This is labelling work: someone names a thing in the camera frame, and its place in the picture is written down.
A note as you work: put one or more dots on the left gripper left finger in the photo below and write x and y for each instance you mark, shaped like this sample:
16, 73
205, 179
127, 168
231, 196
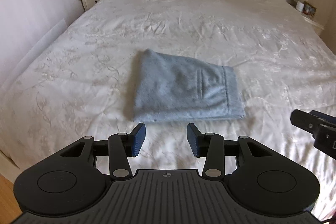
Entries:
121, 146

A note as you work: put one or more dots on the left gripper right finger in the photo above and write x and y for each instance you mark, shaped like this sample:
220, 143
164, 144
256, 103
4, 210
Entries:
210, 146

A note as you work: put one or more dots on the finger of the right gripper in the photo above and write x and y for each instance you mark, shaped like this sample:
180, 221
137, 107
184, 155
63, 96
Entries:
311, 122

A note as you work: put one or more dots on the grey sweat pants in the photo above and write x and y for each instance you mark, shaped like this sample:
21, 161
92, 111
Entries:
168, 88

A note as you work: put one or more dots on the white embroidered bedspread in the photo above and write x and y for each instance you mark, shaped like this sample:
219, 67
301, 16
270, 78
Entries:
232, 67

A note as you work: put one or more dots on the right cream nightstand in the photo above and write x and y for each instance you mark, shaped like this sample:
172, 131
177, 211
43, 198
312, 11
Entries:
318, 28

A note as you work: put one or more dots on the small dark items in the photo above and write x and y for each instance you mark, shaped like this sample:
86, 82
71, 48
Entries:
309, 10

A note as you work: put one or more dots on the white candle jar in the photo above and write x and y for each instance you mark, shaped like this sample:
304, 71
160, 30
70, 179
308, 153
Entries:
299, 6

